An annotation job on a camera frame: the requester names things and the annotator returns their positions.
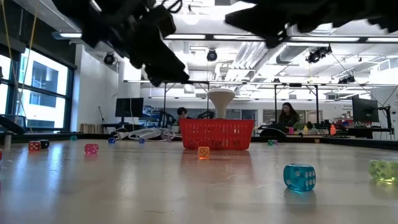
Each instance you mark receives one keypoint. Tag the black background robot arm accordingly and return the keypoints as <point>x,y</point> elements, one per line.
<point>205,115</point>
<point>166,119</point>

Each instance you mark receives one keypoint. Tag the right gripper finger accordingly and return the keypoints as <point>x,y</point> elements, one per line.
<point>274,40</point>
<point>261,20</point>

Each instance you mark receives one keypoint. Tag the white dome lamp metal base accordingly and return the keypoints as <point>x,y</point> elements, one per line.
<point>221,99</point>

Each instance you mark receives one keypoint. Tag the teal translucent die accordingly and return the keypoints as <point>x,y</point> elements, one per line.
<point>299,177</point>
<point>73,137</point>

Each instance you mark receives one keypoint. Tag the black hanging spotlight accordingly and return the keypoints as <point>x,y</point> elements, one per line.
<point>109,58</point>
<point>317,54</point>
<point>346,79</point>
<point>211,55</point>

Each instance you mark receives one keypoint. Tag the pink bottle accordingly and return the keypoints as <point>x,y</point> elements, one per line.
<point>291,130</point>

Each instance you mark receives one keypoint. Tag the ceiling light bar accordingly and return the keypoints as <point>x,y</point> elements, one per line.
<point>326,39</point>
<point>186,36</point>
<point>70,35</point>

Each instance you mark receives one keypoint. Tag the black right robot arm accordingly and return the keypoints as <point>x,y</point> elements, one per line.
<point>385,12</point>

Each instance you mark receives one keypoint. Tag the blue translucent die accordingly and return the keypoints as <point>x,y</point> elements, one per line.
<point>111,140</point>
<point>141,140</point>

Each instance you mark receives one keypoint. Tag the pink translucent die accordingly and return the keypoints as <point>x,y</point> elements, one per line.
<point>91,148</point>

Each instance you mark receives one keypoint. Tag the black die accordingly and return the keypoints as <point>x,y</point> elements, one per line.
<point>45,143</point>

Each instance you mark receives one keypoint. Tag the grey metal post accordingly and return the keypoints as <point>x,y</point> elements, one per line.
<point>7,140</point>

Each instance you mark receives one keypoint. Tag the black background rig frame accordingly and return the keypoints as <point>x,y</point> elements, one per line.
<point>275,102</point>

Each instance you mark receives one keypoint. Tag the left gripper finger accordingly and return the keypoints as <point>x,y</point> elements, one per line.
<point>169,67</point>
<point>154,80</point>

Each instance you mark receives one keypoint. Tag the green translucent die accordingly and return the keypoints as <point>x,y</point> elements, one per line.
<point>384,170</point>
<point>270,142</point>

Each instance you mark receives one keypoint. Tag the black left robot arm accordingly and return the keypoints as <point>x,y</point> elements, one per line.
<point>81,18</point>

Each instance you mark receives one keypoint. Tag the person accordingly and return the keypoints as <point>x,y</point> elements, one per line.
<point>288,113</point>
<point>182,112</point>

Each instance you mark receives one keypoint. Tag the yellow bottle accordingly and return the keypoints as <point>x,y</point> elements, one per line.
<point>305,130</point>

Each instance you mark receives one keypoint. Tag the green object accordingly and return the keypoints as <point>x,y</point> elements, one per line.
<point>298,126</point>

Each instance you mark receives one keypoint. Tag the orange bottle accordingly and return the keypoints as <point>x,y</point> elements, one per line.
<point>332,130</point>

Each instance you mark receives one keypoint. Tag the orange translucent die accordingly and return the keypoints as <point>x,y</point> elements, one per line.
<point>203,152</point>

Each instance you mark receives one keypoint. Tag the black monitor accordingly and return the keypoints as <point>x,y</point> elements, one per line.
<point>365,109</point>
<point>129,107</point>

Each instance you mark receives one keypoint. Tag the red plastic basket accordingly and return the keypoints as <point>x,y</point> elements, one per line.
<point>217,133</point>

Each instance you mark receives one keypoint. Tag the wooden blocks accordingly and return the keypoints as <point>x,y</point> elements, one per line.
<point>90,128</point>

